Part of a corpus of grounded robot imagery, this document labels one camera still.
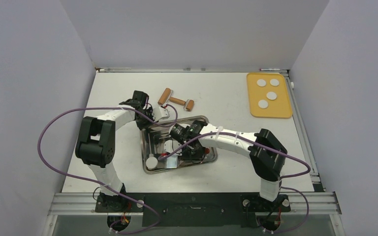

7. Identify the white dough disc middle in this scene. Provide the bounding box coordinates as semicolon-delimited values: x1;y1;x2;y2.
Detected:
266;91;278;101

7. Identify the yellow plastic tray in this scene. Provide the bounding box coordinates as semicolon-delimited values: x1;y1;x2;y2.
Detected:
246;73;293;118

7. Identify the white dough disc lower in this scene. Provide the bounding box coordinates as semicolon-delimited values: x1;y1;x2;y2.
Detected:
257;100;269;109

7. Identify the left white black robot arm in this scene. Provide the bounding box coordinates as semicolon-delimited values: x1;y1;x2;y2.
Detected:
75;90;169;211

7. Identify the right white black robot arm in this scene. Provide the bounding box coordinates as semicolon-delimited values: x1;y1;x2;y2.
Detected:
169;120;287;210

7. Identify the white dough piece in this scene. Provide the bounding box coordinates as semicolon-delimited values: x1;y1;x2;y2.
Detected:
163;140;178;153

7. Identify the aluminium back rail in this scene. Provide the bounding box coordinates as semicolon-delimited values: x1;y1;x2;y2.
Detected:
96;67;289;73

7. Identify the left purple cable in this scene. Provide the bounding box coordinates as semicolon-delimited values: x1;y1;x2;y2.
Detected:
37;103;179;235

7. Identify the aluminium front rail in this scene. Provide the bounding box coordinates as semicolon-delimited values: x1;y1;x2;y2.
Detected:
48;191;342;215

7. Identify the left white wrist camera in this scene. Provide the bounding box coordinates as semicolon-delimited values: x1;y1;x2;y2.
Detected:
152;106;170;121

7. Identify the white dough disc upper left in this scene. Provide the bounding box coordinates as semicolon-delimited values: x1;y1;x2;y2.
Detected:
256;79;267;87

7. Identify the white cut dough disc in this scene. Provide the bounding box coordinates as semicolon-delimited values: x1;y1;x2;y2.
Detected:
145;156;158;170

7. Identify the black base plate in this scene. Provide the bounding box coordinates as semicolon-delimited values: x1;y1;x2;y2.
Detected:
94;192;291;228

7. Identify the white dough disc upper right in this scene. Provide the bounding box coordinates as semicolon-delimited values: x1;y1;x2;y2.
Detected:
270;79;280;87

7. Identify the stainless steel tray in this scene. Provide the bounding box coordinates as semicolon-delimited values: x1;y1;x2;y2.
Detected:
140;125;218;174

